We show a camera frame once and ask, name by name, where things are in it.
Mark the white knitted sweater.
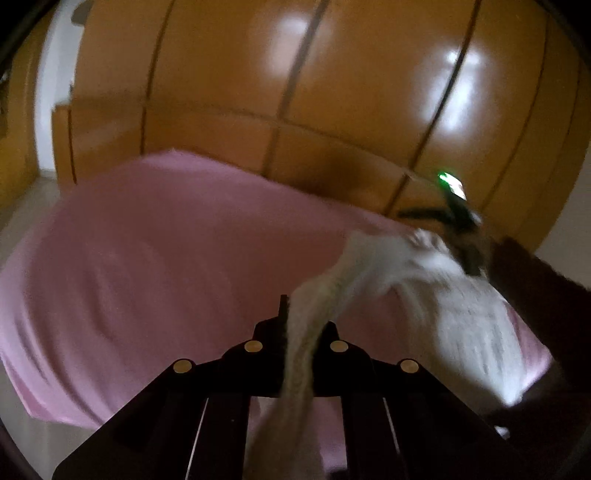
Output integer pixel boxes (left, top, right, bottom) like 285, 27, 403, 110
243, 230, 526, 479

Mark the pink bed cover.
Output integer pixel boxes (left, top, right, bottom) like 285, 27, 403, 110
0, 148, 555, 476

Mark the wooden wardrobe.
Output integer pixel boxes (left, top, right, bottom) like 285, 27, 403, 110
52, 1, 590, 250

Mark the wooden shelf unit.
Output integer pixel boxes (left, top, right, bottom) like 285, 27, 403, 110
0, 19, 49, 208

